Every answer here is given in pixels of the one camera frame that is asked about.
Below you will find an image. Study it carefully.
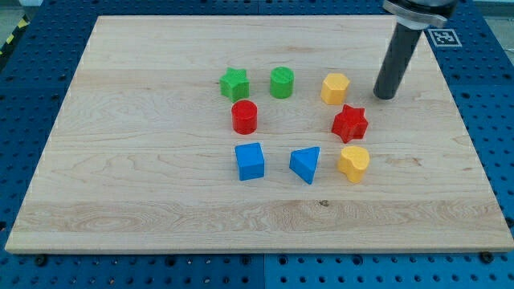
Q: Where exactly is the robot arm metal flange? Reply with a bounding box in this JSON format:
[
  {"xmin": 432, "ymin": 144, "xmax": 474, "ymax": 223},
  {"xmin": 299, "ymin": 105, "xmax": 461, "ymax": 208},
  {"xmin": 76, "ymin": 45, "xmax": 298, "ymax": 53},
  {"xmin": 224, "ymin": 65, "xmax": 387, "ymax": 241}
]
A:
[{"xmin": 382, "ymin": 0, "xmax": 458, "ymax": 30}]

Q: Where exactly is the blue triangle block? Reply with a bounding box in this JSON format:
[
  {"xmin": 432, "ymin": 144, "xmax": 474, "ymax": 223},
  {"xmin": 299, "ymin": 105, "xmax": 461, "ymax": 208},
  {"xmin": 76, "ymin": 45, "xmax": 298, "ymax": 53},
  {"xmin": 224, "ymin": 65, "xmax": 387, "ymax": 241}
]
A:
[{"xmin": 289, "ymin": 147, "xmax": 320, "ymax": 185}]

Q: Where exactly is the yellow hexagon block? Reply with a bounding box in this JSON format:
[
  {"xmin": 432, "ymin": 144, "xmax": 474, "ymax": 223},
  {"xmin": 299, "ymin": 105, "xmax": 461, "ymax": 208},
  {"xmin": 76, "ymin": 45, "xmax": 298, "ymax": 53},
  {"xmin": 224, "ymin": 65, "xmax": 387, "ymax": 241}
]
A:
[{"xmin": 320, "ymin": 73, "xmax": 350, "ymax": 105}]

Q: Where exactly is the white fiducial marker tag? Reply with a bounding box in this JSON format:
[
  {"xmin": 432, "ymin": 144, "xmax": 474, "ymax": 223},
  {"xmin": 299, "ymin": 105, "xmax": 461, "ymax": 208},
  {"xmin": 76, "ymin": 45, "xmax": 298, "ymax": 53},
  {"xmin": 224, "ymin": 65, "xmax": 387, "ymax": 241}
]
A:
[{"xmin": 428, "ymin": 28, "xmax": 462, "ymax": 47}]

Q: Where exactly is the black bolt left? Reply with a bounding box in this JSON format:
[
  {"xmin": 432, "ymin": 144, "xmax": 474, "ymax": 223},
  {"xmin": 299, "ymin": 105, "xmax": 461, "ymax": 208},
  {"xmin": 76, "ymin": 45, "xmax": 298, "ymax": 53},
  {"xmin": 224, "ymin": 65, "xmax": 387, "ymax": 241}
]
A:
[{"xmin": 34, "ymin": 254, "xmax": 47, "ymax": 267}]

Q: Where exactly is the light wooden board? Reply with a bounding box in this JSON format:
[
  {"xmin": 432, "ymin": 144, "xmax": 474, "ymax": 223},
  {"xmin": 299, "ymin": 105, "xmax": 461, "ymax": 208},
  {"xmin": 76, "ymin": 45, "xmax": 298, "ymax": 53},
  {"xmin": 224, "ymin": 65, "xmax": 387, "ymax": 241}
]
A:
[{"xmin": 6, "ymin": 16, "xmax": 513, "ymax": 254}]

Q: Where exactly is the yellow heart block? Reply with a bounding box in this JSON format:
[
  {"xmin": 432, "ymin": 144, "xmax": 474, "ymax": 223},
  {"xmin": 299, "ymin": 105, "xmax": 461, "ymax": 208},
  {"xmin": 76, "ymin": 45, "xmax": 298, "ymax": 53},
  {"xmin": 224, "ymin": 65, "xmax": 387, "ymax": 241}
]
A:
[{"xmin": 337, "ymin": 146, "xmax": 370, "ymax": 183}]

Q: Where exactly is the black bolt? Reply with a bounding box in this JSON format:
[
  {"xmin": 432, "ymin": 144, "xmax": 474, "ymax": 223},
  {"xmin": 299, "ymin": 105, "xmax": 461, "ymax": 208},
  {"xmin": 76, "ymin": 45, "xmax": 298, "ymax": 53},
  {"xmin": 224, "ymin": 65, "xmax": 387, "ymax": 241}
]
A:
[
  {"xmin": 479, "ymin": 251, "xmax": 495, "ymax": 264},
  {"xmin": 34, "ymin": 254, "xmax": 47, "ymax": 267}
]

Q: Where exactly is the green star block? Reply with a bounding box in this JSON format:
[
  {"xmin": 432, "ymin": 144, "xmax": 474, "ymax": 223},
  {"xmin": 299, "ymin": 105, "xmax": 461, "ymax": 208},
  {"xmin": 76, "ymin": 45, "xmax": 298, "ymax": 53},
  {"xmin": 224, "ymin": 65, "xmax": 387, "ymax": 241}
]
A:
[{"xmin": 219, "ymin": 67, "xmax": 250, "ymax": 103}]

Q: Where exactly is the blue cube block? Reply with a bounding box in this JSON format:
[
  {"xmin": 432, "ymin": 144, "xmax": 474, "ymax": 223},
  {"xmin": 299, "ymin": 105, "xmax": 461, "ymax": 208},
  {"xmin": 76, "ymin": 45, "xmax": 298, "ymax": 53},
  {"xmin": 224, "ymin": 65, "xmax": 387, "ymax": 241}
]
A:
[{"xmin": 235, "ymin": 143, "xmax": 265, "ymax": 181}]

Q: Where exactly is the black bolt right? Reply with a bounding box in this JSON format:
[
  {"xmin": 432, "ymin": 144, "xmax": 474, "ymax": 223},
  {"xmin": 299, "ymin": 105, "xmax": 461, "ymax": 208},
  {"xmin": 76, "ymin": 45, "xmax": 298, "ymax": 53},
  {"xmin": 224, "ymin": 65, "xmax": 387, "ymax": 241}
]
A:
[{"xmin": 479, "ymin": 251, "xmax": 495, "ymax": 264}]

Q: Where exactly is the green cylinder block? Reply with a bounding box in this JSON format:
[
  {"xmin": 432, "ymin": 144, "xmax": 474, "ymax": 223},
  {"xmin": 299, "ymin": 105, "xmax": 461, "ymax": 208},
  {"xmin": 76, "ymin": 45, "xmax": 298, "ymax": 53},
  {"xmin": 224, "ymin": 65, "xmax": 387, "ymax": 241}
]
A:
[{"xmin": 270, "ymin": 67, "xmax": 295, "ymax": 99}]

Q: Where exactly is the red cylinder block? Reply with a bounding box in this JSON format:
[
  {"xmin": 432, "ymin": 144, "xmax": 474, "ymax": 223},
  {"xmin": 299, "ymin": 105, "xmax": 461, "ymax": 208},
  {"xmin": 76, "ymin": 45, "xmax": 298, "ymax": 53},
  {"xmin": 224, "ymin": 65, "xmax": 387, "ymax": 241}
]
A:
[{"xmin": 231, "ymin": 100, "xmax": 258, "ymax": 135}]

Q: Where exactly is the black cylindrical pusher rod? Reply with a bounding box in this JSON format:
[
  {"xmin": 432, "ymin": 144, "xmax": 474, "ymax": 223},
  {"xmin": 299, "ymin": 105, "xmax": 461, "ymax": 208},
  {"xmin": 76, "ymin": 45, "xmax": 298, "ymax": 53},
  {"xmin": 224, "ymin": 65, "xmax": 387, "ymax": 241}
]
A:
[{"xmin": 373, "ymin": 23, "xmax": 422, "ymax": 100}]

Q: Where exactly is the red star block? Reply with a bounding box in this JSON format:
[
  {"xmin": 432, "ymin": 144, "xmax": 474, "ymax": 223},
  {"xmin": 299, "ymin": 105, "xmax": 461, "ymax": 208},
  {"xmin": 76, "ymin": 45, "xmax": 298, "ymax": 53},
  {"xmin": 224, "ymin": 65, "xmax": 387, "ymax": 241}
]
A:
[{"xmin": 331, "ymin": 104, "xmax": 369, "ymax": 144}]

